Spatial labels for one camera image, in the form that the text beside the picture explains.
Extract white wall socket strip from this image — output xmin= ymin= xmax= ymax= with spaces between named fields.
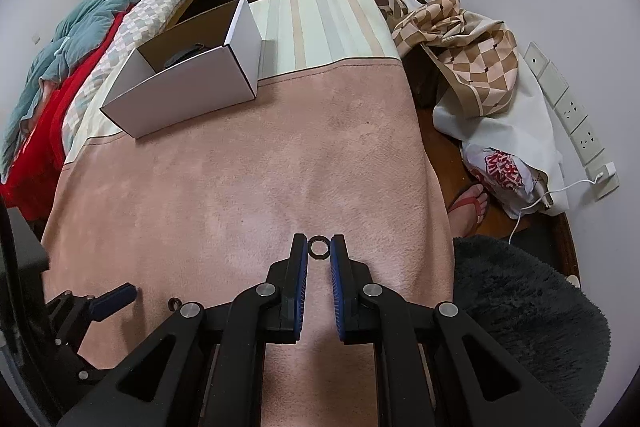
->
xmin=524 ymin=42 xmax=620 ymax=200

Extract white plastic bag red logo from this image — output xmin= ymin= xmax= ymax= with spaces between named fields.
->
xmin=461 ymin=143 xmax=546 ymax=219

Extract foot in red flip-flop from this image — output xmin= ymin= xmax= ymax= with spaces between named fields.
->
xmin=448 ymin=184 xmax=488 ymax=237

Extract checkered bed sheet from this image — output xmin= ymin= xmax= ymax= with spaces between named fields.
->
xmin=61 ymin=0 xmax=188 ymax=158

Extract white cardboard box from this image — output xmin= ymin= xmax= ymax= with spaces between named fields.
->
xmin=101 ymin=0 xmax=262 ymax=139

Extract pink striped table cloth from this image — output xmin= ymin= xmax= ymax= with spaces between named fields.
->
xmin=40 ymin=0 xmax=456 ymax=427

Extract white charger with cable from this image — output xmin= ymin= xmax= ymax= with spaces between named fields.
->
xmin=506 ymin=161 xmax=617 ymax=243

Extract black smart band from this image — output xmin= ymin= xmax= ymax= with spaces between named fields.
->
xmin=163 ymin=43 xmax=209 ymax=69

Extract red bed blanket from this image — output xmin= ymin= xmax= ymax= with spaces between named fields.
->
xmin=1 ymin=6 xmax=134 ymax=222

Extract teal blue quilt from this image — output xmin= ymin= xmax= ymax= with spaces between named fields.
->
xmin=1 ymin=0 xmax=140 ymax=180

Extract dark fuzzy trousers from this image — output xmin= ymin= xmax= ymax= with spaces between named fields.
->
xmin=454 ymin=235 xmax=611 ymax=421

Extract brown checkered cloth bag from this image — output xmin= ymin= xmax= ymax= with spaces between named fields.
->
xmin=390 ymin=0 xmax=518 ymax=118

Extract torn cardboard pieces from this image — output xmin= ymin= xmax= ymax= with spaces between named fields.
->
xmin=378 ymin=0 xmax=424 ymax=29

